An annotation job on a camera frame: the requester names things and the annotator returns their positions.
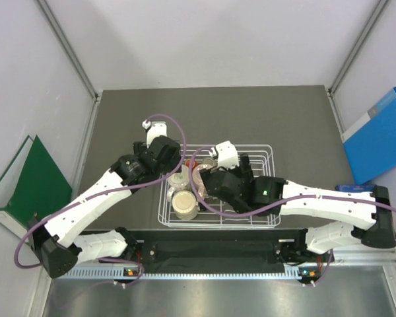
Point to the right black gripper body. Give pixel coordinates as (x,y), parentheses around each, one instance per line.
(243,172)

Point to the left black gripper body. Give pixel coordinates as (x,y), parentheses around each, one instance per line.
(173,165)

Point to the white floral iridescent mug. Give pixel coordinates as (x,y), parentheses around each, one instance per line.
(177,182)

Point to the pink iridescent mug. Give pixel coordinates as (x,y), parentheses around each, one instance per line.
(206,164)

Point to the cream dimpled mug black handle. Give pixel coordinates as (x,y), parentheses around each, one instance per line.
(185,205)

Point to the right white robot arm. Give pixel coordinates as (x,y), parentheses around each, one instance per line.
(355,217)

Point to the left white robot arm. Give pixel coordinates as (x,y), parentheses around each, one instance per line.
(60,243)

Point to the blue Jane Eyre book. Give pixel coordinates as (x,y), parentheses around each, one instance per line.
(354,188)

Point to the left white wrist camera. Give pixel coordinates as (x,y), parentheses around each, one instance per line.
(154,130)

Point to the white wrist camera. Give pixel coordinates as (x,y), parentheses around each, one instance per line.
(154,130)
(225,155)

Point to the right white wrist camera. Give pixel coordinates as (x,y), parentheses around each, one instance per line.
(225,155)

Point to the white wire dish rack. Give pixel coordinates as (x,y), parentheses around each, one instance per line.
(263,193)

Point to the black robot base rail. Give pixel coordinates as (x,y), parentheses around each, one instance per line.
(220,251)

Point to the green ring binder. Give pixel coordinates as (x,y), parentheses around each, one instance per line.
(31,186)

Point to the blue ring binder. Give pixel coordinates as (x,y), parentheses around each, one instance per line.
(370,142)

